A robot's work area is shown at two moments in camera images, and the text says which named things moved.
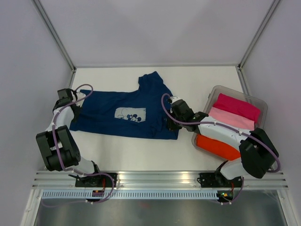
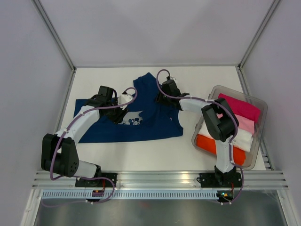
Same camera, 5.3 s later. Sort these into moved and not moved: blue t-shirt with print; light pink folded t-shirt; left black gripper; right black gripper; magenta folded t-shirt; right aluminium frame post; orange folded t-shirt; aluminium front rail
Moved: right black gripper; left black gripper; blue t-shirt with print
Not moved: right aluminium frame post; orange folded t-shirt; magenta folded t-shirt; aluminium front rail; light pink folded t-shirt
